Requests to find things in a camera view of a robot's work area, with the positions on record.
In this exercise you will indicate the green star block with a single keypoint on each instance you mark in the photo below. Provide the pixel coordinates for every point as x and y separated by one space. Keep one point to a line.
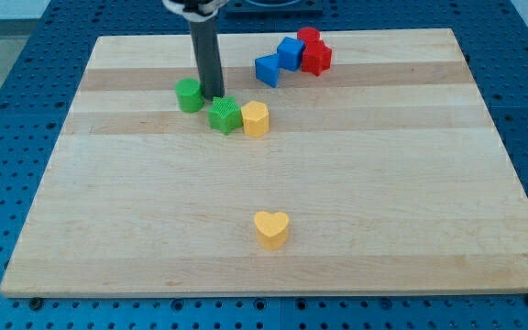
225 115

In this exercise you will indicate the blue angular block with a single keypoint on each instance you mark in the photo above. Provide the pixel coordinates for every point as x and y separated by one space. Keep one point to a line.
268 69

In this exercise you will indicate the red cylinder block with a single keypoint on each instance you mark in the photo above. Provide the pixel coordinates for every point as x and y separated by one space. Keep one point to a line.
309 35

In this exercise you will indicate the red star block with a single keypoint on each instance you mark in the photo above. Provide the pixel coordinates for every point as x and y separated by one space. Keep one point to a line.
316 57

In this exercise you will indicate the wooden board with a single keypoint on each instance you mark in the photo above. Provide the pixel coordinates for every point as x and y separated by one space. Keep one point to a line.
389 166

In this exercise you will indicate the blue cube block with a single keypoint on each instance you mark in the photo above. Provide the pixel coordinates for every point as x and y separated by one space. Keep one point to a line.
290 51

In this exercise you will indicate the yellow heart block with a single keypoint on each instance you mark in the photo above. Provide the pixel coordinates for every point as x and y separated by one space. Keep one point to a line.
272 229

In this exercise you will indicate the yellow hexagon block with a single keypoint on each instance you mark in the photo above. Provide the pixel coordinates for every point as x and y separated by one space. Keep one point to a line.
256 119

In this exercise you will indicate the dark blue base fixture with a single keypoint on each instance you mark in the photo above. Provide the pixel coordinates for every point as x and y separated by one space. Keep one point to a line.
236 7

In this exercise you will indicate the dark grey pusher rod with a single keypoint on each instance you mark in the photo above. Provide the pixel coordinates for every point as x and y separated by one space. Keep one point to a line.
207 56

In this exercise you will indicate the green cylinder block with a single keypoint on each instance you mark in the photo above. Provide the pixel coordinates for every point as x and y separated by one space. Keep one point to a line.
189 95

